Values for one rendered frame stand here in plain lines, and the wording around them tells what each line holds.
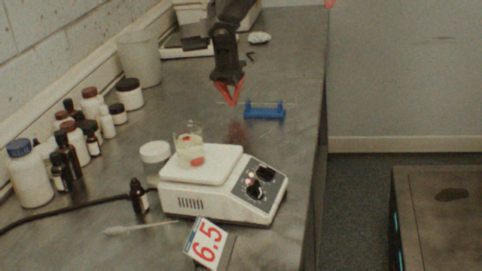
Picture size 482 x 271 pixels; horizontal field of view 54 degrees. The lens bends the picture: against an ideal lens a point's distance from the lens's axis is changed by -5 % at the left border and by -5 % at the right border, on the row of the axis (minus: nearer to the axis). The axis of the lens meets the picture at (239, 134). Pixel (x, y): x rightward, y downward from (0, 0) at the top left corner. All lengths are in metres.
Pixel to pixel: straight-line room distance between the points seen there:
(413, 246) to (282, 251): 0.67
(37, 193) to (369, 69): 1.70
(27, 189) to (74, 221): 0.12
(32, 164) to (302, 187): 0.51
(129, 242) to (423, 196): 0.99
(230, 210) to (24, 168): 0.41
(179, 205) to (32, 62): 0.60
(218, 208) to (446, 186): 0.97
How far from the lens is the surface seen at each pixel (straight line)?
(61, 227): 0.96
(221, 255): 0.79
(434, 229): 1.47
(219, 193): 0.82
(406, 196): 1.59
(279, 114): 1.19
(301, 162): 1.01
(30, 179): 1.01
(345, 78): 2.36
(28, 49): 1.30
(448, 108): 2.48
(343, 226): 2.04
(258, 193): 0.82
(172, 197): 0.87
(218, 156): 0.88
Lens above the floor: 1.27
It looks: 27 degrees down
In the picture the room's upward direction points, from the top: 7 degrees counter-clockwise
